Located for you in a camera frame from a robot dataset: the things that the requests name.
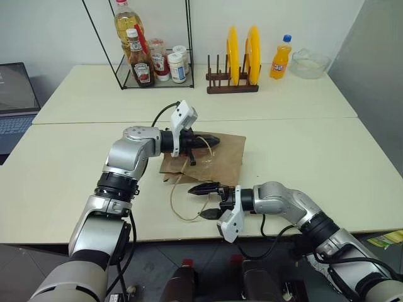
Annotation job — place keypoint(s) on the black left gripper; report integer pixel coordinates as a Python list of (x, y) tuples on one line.
[(188, 140)]

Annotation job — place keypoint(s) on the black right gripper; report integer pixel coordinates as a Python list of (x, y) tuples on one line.
[(226, 198)]

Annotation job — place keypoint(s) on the brown paper bag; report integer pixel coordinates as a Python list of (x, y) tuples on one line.
[(220, 163)]

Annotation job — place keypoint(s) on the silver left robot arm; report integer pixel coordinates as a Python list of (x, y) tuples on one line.
[(126, 157)]

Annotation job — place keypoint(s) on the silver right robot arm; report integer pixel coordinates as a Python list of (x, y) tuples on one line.
[(283, 201)]

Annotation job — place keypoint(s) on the brown wooden plate rack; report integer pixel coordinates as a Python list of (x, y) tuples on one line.
[(233, 88)]

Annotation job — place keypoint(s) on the white lidded jar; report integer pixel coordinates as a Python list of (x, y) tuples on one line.
[(177, 67), (182, 50)]

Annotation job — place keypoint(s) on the dark bottle with red cap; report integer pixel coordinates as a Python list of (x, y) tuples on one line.
[(258, 283), (179, 283)]

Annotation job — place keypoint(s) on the yellow plate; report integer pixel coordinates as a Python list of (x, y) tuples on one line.
[(233, 53), (254, 53)]

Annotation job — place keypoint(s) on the squeeze ketchup bottle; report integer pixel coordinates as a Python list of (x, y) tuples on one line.
[(159, 61)]

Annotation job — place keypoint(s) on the glass ketchup bottle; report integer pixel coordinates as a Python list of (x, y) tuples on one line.
[(142, 67)]

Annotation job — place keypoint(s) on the orange soda bottle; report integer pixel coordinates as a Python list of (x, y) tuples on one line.
[(279, 61)]

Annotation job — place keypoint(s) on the clear glass bowl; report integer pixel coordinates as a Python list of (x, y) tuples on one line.
[(310, 66)]

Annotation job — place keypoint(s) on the cooking oil bottle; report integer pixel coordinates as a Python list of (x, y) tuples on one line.
[(124, 28)]

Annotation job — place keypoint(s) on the green snack packet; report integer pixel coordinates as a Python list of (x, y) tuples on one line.
[(385, 240)]

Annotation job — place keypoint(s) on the grey laptop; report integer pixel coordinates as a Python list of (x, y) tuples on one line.
[(15, 94)]

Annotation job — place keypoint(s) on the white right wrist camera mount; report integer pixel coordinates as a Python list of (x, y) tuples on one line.
[(233, 223)]

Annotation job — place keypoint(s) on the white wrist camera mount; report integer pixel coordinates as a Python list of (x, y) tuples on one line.
[(233, 223), (184, 116)]

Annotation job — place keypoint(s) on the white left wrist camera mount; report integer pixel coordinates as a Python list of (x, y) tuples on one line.
[(184, 116)]

